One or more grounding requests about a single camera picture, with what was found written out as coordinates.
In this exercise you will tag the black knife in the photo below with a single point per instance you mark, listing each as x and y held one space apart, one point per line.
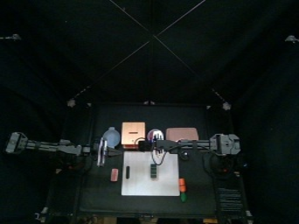
127 172

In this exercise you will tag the pink toy food piece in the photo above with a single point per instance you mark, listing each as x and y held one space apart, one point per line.
113 175

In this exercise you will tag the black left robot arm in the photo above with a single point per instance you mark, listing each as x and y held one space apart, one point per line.
42 145

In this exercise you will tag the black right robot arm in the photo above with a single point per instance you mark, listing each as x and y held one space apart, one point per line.
212 144

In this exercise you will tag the orange toy carrot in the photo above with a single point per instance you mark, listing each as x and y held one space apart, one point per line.
181 189

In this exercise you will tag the grey frame clamp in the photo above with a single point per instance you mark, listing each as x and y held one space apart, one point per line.
225 106
148 102
291 38
70 102

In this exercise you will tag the dark green sushi roll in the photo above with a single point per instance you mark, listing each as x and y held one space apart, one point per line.
153 171

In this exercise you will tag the light blue plate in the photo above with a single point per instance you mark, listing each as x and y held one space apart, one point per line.
112 137

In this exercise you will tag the pink rectangular board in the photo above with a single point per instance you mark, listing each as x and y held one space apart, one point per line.
181 134

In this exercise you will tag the white bowl with items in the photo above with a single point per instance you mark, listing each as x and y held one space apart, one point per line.
155 134

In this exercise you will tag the orange wooden box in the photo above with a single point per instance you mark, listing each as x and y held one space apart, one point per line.
132 133

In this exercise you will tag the white cutting board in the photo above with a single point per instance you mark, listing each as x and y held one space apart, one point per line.
149 183

